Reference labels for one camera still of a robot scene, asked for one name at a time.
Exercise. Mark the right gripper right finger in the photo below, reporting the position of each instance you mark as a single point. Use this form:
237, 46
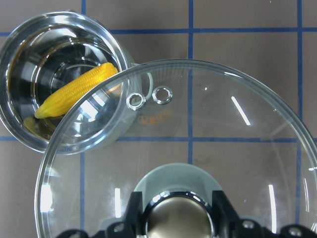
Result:
227, 223

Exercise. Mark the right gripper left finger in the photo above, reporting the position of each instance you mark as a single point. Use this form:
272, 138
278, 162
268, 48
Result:
128, 227

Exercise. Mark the glass pot lid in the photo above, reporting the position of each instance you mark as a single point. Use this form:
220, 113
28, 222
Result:
176, 130

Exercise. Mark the yellow corn cob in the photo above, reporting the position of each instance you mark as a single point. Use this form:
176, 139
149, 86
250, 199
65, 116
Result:
62, 100

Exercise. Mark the white cooking pot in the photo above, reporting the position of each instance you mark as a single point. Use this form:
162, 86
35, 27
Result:
40, 56

